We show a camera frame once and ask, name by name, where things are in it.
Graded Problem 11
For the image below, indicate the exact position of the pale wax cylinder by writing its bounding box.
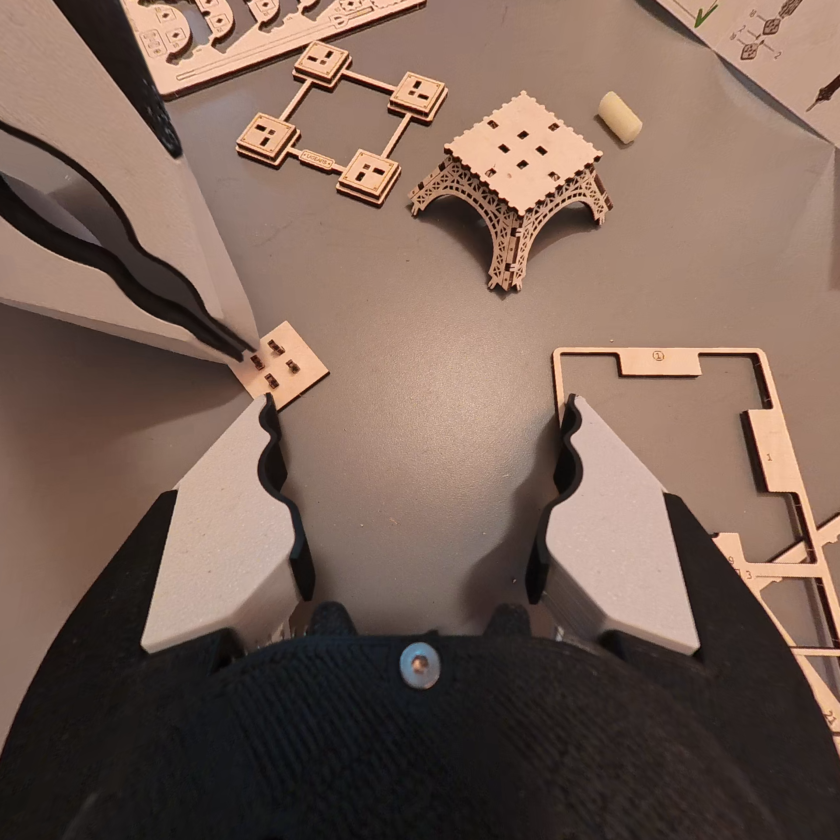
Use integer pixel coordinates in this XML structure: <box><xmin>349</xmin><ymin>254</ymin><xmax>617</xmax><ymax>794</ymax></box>
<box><xmin>596</xmin><ymin>92</ymin><xmax>645</xmax><ymax>144</ymax></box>

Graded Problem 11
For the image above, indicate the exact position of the wooden sheet with curved parts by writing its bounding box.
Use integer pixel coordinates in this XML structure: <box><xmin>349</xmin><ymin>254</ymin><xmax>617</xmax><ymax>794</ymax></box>
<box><xmin>121</xmin><ymin>0</ymin><xmax>427</xmax><ymax>101</ymax></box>

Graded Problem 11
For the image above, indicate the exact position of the paper instruction sheet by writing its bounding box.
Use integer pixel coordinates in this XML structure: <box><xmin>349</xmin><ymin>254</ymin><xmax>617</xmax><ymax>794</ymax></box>
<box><xmin>646</xmin><ymin>0</ymin><xmax>840</xmax><ymax>145</ymax></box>

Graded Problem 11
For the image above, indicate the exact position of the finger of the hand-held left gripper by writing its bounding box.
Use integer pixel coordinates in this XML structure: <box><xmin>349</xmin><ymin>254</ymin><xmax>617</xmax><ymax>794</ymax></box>
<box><xmin>0</xmin><ymin>0</ymin><xmax>260</xmax><ymax>361</ymax></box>
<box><xmin>0</xmin><ymin>172</ymin><xmax>244</xmax><ymax>365</ymax></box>

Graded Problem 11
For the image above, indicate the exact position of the wooden arched tower base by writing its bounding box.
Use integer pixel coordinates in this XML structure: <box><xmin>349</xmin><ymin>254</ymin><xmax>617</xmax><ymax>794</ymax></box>
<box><xmin>408</xmin><ymin>90</ymin><xmax>613</xmax><ymax>293</ymax></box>

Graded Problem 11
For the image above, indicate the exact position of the numbered wooden parts sheet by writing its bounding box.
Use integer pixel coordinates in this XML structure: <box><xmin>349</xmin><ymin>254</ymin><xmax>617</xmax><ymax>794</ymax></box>
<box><xmin>712</xmin><ymin>512</ymin><xmax>840</xmax><ymax>742</ymax></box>

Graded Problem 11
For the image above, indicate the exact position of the empty wooden sheet frame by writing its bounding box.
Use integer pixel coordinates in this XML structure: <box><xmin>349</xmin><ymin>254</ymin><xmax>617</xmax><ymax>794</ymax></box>
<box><xmin>553</xmin><ymin>346</ymin><xmax>821</xmax><ymax>572</ymax></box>

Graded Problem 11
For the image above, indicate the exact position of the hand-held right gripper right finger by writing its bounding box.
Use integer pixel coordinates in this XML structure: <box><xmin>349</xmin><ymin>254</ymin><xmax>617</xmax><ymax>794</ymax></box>
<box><xmin>527</xmin><ymin>392</ymin><xmax>702</xmax><ymax>656</ymax></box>

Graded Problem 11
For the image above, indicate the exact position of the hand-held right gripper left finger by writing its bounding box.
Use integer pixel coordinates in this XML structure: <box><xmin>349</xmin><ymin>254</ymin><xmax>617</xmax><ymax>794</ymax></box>
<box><xmin>140</xmin><ymin>392</ymin><xmax>317</xmax><ymax>654</ymax></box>

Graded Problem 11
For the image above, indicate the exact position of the wooden four-pad square frame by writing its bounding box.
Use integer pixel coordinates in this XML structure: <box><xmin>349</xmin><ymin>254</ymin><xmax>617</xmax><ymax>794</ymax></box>
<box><xmin>236</xmin><ymin>41</ymin><xmax>450</xmax><ymax>210</ymax></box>

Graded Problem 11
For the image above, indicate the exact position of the small slotted wooden square plate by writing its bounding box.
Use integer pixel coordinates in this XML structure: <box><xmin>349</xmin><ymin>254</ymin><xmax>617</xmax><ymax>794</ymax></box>
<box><xmin>235</xmin><ymin>320</ymin><xmax>330</xmax><ymax>413</ymax></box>

